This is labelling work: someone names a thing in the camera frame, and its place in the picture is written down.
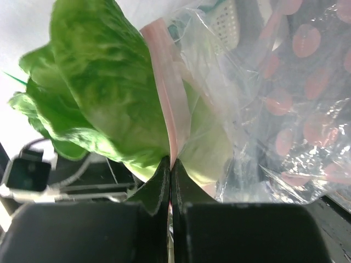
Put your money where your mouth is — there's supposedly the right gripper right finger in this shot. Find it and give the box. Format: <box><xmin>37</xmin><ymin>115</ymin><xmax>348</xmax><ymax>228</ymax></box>
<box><xmin>170</xmin><ymin>158</ymin><xmax>351</xmax><ymax>263</ymax></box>

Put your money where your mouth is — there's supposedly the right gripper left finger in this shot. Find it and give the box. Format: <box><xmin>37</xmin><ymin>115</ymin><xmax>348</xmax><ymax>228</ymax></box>
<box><xmin>1</xmin><ymin>157</ymin><xmax>170</xmax><ymax>262</ymax></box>

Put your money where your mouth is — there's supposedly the clear pink-dotted zip bag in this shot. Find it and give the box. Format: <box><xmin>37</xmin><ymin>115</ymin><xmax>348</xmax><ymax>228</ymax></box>
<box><xmin>139</xmin><ymin>0</ymin><xmax>351</xmax><ymax>206</ymax></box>

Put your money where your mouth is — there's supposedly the green plastic lettuce head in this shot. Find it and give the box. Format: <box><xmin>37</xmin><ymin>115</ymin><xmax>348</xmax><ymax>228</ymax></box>
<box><xmin>9</xmin><ymin>1</ymin><xmax>233</xmax><ymax>187</ymax></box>

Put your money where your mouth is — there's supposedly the white perforated plastic basket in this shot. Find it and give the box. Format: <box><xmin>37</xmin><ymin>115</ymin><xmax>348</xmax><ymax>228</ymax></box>
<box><xmin>205</xmin><ymin>0</ymin><xmax>240</xmax><ymax>54</ymax></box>

